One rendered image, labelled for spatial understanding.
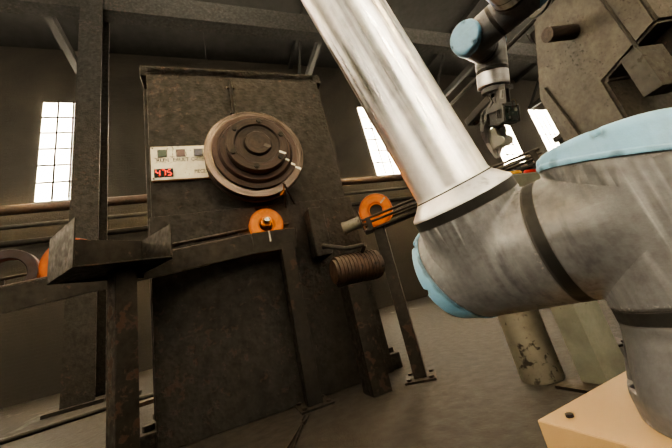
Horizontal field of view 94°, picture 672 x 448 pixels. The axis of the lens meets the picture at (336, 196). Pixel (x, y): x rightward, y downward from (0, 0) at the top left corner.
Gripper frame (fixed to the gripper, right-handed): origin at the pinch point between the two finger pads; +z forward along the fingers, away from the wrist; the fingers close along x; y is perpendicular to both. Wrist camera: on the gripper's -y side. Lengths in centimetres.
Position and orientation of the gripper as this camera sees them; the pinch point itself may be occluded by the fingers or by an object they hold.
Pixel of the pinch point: (494, 154)
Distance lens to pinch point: 110.8
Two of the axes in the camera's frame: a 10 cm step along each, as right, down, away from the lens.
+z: 1.1, 9.9, 0.0
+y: 3.8, -0.4, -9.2
